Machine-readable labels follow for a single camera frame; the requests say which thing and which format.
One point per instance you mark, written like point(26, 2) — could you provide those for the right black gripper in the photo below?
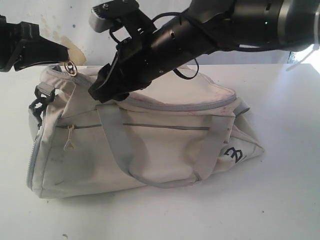
point(138, 62)

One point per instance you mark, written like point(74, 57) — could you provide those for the white fabric duffel bag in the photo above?
point(175, 133)

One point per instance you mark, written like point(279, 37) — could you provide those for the right silver black robot arm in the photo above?
point(253, 26)

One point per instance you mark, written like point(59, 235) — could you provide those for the black plastic strap clip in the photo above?
point(44, 95)

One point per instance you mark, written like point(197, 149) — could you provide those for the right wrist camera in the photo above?
point(116, 14)

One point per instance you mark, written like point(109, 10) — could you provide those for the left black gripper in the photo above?
point(17, 36)

